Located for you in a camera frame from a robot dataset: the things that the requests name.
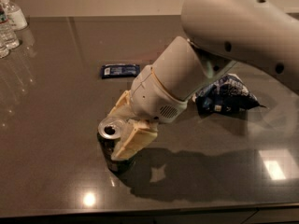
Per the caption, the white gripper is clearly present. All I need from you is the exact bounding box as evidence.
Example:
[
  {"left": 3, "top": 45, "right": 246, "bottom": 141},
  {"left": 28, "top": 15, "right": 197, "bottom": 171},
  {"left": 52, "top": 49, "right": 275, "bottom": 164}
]
[{"left": 108, "top": 65, "right": 187, "bottom": 161}]

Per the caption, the green soda can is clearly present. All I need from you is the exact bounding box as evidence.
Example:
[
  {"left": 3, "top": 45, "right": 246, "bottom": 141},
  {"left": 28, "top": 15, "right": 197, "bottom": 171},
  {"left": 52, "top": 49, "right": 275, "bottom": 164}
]
[{"left": 97, "top": 117, "right": 135, "bottom": 175}]

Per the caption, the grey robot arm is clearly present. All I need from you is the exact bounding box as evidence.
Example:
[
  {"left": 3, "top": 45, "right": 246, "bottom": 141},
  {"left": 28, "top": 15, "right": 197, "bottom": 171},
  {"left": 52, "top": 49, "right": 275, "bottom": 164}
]
[{"left": 109, "top": 0, "right": 299, "bottom": 161}]

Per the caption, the blue rxbar blueberry wrapper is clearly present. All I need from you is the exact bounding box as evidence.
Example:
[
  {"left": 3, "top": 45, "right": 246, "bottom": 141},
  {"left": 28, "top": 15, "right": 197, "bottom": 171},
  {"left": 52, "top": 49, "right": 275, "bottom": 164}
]
[{"left": 100, "top": 63, "right": 140, "bottom": 79}]

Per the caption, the blue crumpled chip bag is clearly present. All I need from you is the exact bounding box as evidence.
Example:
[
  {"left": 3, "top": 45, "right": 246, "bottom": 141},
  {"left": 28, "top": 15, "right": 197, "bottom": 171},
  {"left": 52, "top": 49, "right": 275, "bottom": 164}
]
[{"left": 192, "top": 74, "right": 262, "bottom": 114}]

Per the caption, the clear plastic water bottle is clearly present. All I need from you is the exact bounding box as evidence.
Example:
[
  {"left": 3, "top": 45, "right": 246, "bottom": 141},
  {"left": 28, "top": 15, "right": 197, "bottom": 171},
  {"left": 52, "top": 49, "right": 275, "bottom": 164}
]
[{"left": 0, "top": 6, "right": 20, "bottom": 49}]

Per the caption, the clear bottle at left edge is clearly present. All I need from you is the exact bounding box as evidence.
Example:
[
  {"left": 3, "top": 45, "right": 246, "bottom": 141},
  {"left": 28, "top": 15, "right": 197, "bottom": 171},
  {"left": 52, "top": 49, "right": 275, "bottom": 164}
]
[{"left": 0, "top": 40, "right": 9, "bottom": 58}]

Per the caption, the white hand sanitizer bottle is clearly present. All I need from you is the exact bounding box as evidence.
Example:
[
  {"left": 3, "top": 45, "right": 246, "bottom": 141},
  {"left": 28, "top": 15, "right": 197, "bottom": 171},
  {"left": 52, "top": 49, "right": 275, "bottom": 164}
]
[{"left": 0, "top": 0, "right": 28, "bottom": 31}]

